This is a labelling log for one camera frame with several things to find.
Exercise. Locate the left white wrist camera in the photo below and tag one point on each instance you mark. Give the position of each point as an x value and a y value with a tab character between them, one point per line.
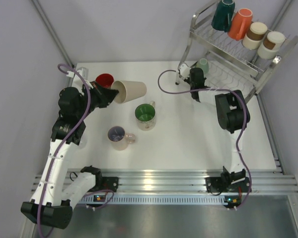
82	71

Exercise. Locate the green interior floral mug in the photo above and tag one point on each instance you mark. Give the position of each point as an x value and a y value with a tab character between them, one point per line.
146	116

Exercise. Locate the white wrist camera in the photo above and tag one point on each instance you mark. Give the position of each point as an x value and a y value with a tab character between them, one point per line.
184	71
82	71

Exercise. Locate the orange mug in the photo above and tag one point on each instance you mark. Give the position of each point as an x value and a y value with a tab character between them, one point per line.
240	24

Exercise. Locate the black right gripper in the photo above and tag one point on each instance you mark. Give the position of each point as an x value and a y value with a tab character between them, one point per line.
187	80

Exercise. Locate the small brown white cup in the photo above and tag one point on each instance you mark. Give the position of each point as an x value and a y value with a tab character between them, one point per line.
254	35

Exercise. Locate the dark teal mug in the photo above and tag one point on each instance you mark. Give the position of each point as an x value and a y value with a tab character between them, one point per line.
222	19

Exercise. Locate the red skull mug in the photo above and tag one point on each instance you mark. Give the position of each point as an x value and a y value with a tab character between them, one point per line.
105	79

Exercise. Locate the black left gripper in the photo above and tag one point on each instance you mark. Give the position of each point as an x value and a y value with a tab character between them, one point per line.
105	95

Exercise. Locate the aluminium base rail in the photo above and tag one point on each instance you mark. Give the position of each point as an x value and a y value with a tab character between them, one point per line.
194	181

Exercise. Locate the steel lined paper cup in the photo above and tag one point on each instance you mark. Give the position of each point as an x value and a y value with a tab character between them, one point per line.
271	45

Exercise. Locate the pink purple mug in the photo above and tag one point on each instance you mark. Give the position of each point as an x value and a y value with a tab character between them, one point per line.
119	138

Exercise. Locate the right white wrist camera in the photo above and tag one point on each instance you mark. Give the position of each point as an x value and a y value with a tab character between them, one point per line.
184	71

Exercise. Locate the grey slotted cable duct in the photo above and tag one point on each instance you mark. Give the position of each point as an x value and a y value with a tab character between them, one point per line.
121	199

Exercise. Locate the light teal mug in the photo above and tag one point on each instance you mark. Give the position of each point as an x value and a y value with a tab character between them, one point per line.
203	64

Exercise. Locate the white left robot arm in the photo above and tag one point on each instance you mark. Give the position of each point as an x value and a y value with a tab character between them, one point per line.
51	205

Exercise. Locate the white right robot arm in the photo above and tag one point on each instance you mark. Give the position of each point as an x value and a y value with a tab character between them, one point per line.
232	116

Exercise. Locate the beige tumbler cup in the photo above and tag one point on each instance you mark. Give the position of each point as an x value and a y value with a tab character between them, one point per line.
128	90

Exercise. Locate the clear glass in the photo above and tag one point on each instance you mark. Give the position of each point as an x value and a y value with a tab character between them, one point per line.
83	142

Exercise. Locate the stainless steel dish rack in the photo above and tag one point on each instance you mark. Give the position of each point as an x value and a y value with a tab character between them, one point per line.
229	57

